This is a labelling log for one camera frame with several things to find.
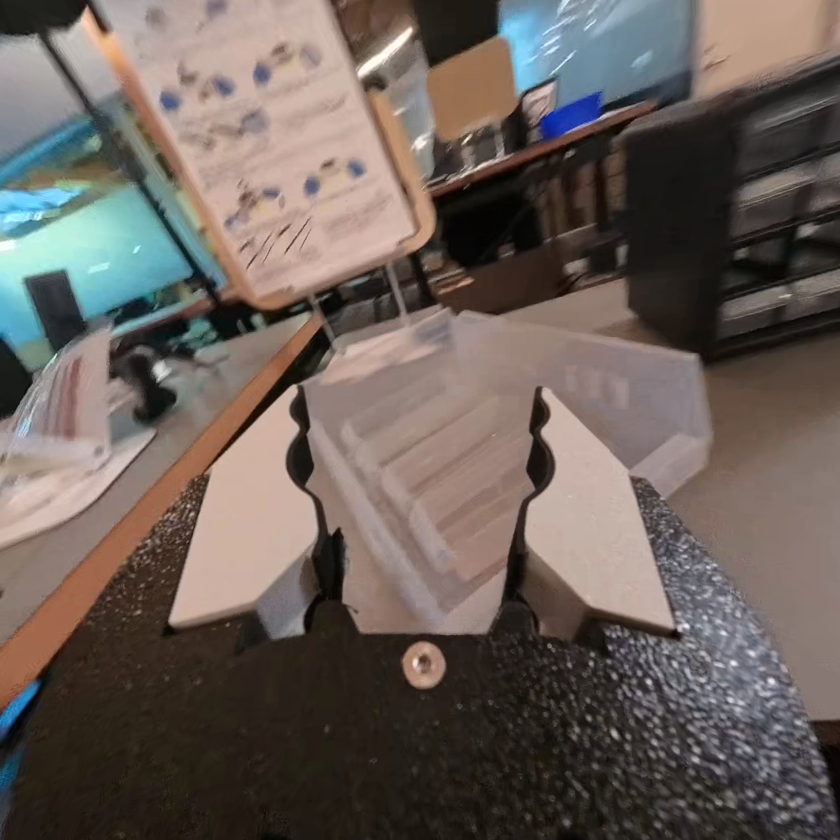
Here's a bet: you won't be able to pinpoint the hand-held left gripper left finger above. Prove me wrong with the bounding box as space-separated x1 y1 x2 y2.
167 384 349 643

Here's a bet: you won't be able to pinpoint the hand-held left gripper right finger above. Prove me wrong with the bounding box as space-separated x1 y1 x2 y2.
500 386 678 643

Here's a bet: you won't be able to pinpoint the large clear plastic drawer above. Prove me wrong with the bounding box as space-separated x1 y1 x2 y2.
302 308 716 631

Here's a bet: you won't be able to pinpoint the black drawer cabinet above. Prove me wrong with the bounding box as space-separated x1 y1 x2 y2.
620 59 840 365

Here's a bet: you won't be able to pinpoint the rows of small drawers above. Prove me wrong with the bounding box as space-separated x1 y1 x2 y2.
715 98 840 342

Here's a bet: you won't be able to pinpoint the small black object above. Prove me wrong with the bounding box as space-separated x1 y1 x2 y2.
121 348 179 422

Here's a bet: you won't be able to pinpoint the clear plastic bag of packets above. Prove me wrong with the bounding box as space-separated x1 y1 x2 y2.
0 325 158 549

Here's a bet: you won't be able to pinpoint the large brown cardboard box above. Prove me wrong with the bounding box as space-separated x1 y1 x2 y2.
456 239 575 316

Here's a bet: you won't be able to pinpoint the clear acrylic stand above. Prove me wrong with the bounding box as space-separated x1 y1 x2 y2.
305 259 417 352

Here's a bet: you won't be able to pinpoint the laminated instruction sheet stand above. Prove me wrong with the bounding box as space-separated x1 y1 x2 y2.
85 0 439 311

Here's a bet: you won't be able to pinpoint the wooden table with black legs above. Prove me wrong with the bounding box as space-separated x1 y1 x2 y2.
423 98 660 309

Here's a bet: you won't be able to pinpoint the white instruction sheet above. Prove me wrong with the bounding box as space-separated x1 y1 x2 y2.
108 0 420 296

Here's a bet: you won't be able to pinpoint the blue plastic bin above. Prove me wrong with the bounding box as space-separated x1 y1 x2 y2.
538 92 606 140

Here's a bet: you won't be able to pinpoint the open cardboard box flap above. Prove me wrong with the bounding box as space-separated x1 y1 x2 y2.
427 36 521 142

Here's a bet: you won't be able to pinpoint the wall screen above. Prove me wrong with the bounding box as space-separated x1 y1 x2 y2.
497 0 698 111

